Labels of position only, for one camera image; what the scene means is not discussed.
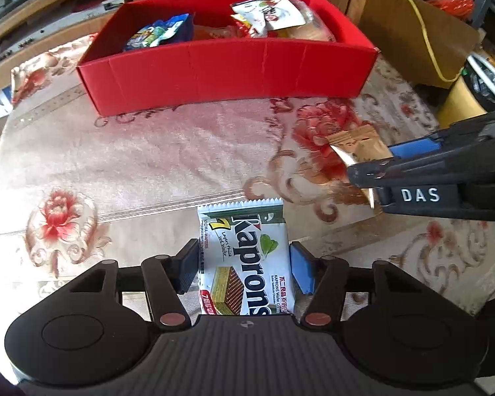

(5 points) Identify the red yellow snack packet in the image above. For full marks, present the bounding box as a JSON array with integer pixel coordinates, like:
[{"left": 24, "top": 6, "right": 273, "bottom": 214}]
[{"left": 230, "top": 14, "right": 267, "bottom": 38}]

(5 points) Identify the floral table cloth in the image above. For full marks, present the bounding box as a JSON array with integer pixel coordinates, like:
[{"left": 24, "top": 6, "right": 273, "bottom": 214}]
[{"left": 0, "top": 40, "right": 495, "bottom": 321}]

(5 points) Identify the orange spicy snack packet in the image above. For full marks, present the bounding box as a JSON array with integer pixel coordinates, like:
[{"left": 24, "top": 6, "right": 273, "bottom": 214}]
[{"left": 193, "top": 25, "right": 243, "bottom": 40}]

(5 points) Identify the red cardboard box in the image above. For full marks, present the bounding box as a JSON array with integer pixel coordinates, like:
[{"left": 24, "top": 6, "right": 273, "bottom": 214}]
[{"left": 78, "top": 0, "right": 378, "bottom": 116}]

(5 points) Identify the white green wafer packet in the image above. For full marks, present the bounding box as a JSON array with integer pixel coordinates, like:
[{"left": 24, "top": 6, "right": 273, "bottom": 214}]
[{"left": 197, "top": 198, "right": 295, "bottom": 315}]

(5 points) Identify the small white red sachet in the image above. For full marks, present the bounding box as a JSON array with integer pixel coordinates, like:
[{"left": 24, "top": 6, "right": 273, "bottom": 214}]
[{"left": 230, "top": 0, "right": 305, "bottom": 33}]

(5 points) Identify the gold foil snack packet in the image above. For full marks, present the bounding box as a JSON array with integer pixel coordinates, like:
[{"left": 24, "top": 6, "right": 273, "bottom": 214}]
[{"left": 326, "top": 124, "right": 393, "bottom": 187}]

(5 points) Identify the blue green candy bag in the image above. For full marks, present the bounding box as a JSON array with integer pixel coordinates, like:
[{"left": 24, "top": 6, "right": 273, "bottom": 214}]
[{"left": 123, "top": 14, "right": 194, "bottom": 52}]

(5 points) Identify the brown cardboard box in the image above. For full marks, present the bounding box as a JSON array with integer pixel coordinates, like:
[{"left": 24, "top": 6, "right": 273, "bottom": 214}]
[{"left": 347, "top": 0, "right": 479, "bottom": 88}]

